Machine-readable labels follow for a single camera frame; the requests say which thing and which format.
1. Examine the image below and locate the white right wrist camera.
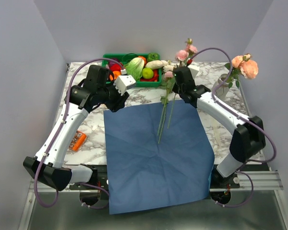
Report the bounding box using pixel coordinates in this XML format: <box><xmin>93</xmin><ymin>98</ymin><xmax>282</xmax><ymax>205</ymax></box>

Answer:
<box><xmin>188</xmin><ymin>65</ymin><xmax>200</xmax><ymax>79</ymax></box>

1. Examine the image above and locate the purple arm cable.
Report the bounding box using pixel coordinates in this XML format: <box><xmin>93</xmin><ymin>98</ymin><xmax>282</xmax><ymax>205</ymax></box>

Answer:
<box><xmin>33</xmin><ymin>57</ymin><xmax>127</xmax><ymax>208</ymax></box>
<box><xmin>189</xmin><ymin>47</ymin><xmax>277</xmax><ymax>208</ymax></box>

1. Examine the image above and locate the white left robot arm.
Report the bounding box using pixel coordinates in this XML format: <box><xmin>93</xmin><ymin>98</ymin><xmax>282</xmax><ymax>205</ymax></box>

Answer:
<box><xmin>23</xmin><ymin>65</ymin><xmax>136</xmax><ymax>191</ymax></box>

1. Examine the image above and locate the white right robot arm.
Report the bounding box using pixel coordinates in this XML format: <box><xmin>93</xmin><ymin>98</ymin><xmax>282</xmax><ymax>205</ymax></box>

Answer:
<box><xmin>173</xmin><ymin>67</ymin><xmax>266</xmax><ymax>188</ymax></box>

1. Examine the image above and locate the red toy pepper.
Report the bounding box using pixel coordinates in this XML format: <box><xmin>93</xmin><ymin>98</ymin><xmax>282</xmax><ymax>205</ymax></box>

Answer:
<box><xmin>109</xmin><ymin>64</ymin><xmax>121</xmax><ymax>71</ymax></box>

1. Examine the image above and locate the white ribbed vase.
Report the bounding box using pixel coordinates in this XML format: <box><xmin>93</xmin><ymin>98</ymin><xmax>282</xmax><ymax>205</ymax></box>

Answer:
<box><xmin>212</xmin><ymin>74</ymin><xmax>229</xmax><ymax>101</ymax></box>

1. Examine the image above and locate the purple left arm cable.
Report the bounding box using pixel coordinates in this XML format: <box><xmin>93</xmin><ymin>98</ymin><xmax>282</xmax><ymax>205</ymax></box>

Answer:
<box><xmin>33</xmin><ymin>57</ymin><xmax>127</xmax><ymax>208</ymax></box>

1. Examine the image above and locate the beige toy potato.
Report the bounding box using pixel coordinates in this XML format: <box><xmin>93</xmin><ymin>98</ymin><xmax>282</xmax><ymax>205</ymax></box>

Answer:
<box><xmin>145</xmin><ymin>60</ymin><xmax>164</xmax><ymax>70</ymax></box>

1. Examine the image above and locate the green toy cabbage leaf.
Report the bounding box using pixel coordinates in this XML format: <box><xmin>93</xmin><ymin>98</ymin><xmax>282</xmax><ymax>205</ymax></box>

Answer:
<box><xmin>124</xmin><ymin>57</ymin><xmax>145</xmax><ymax>81</ymax></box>

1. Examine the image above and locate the purple toy onion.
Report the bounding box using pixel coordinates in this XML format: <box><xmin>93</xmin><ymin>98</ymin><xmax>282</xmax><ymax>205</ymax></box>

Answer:
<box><xmin>108</xmin><ymin>58</ymin><xmax>120</xmax><ymax>66</ymax></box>

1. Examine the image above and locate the green plastic basket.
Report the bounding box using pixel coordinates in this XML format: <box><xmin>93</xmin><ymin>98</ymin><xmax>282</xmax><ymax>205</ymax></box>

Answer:
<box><xmin>103</xmin><ymin>53</ymin><xmax>162</xmax><ymax>88</ymax></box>

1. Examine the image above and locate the aluminium frame rail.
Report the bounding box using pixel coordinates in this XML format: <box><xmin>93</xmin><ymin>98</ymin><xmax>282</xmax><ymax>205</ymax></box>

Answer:
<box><xmin>37</xmin><ymin>171</ymin><xmax>284</xmax><ymax>192</ymax></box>

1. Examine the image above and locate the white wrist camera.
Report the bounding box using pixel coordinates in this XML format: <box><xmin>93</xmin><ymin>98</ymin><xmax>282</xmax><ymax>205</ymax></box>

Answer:
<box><xmin>188</xmin><ymin>65</ymin><xmax>200</xmax><ymax>79</ymax></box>
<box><xmin>114</xmin><ymin>75</ymin><xmax>136</xmax><ymax>95</ymax></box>

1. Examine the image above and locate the pink artificial flower bouquet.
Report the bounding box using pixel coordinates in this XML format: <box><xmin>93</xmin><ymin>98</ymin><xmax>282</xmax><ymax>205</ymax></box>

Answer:
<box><xmin>157</xmin><ymin>71</ymin><xmax>175</xmax><ymax>144</ymax></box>

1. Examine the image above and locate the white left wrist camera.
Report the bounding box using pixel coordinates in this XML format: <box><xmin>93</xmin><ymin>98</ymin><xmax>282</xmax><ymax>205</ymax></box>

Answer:
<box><xmin>114</xmin><ymin>75</ymin><xmax>136</xmax><ymax>95</ymax></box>

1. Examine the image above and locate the peach artificial rose stem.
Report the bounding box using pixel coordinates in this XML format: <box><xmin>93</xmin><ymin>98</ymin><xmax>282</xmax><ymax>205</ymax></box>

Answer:
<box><xmin>226</xmin><ymin>53</ymin><xmax>259</xmax><ymax>88</ymax></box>

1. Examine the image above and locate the pink artificial rose stem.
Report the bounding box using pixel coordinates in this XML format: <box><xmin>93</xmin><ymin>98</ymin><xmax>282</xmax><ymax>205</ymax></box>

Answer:
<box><xmin>167</xmin><ymin>38</ymin><xmax>199</xmax><ymax>129</ymax></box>

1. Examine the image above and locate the blue wrapping paper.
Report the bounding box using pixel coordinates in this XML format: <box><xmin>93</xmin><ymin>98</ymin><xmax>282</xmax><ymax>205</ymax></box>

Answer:
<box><xmin>104</xmin><ymin>100</ymin><xmax>215</xmax><ymax>214</ymax></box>

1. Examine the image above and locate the orange toy fruit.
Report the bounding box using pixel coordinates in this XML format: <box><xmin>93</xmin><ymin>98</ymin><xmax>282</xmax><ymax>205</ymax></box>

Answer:
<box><xmin>109</xmin><ymin>71</ymin><xmax>121</xmax><ymax>81</ymax></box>

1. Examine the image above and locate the green toy bell pepper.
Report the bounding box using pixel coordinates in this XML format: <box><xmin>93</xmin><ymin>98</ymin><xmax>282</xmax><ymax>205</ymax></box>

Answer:
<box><xmin>146</xmin><ymin>52</ymin><xmax>160</xmax><ymax>62</ymax></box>

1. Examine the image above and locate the orange snack box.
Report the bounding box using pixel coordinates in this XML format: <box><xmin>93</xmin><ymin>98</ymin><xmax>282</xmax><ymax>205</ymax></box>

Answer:
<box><xmin>69</xmin><ymin>130</ymin><xmax>87</xmax><ymax>152</ymax></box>

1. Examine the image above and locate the orange toy carrot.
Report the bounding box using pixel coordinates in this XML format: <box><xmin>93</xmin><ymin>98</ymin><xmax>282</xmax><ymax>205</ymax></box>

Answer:
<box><xmin>138</xmin><ymin>56</ymin><xmax>147</xmax><ymax>65</ymax></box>

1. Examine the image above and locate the green toy lime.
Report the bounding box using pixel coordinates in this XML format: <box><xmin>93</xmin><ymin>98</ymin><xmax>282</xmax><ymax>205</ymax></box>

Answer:
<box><xmin>142</xmin><ymin>68</ymin><xmax>154</xmax><ymax>80</ymax></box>

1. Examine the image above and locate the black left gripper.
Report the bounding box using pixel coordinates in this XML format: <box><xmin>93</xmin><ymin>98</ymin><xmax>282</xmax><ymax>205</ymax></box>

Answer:
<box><xmin>97</xmin><ymin>79</ymin><xmax>130</xmax><ymax>113</ymax></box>

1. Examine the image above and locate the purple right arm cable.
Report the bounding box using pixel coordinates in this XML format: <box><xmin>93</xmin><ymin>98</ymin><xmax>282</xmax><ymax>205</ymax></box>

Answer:
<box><xmin>189</xmin><ymin>47</ymin><xmax>277</xmax><ymax>208</ymax></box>

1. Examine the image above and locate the beige printed ribbon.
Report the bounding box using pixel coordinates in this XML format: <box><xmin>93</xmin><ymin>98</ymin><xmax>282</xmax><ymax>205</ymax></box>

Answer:
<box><xmin>211</xmin><ymin>118</ymin><xmax>222</xmax><ymax>152</ymax></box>

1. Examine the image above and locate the red toy chili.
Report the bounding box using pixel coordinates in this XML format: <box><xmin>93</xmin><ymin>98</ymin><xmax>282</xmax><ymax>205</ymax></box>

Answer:
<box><xmin>140</xmin><ymin>69</ymin><xmax>159</xmax><ymax>81</ymax></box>

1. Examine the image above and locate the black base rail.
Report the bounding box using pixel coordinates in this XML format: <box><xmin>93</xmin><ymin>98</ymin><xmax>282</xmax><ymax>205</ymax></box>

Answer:
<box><xmin>39</xmin><ymin>164</ymin><xmax>252</xmax><ymax>200</ymax></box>

